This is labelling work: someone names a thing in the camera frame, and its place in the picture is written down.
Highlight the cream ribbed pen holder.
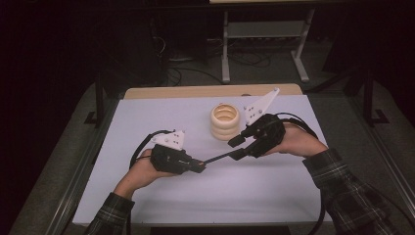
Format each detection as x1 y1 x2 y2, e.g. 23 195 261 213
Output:
209 103 242 142

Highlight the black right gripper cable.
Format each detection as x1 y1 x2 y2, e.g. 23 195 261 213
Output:
275 112 320 140

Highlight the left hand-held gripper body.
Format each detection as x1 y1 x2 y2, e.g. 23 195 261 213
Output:
150 129 194 175

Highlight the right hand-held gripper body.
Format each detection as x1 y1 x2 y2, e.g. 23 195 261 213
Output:
240 87 287 160

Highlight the black metal stand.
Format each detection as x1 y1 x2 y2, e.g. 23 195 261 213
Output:
83 73 106 127
362 69 390 127

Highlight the black floor cable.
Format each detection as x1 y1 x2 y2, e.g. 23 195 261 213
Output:
166 66 223 86

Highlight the person's left hand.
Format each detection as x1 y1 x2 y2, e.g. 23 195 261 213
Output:
113 149 177 201

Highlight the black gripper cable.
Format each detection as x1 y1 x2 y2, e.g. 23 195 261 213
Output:
275 112 320 140
129 129 174 169

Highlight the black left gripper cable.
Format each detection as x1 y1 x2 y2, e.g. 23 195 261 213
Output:
129 129 174 169

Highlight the white metal desk frame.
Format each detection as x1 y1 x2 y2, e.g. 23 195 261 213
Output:
220 9 317 84

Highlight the dark green pen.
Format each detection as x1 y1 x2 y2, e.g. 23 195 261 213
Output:
203 150 234 165

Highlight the white table mat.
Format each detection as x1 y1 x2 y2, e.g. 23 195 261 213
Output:
71 94 331 226

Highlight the person's right hand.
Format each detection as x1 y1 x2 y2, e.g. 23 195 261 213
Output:
262 122 329 159

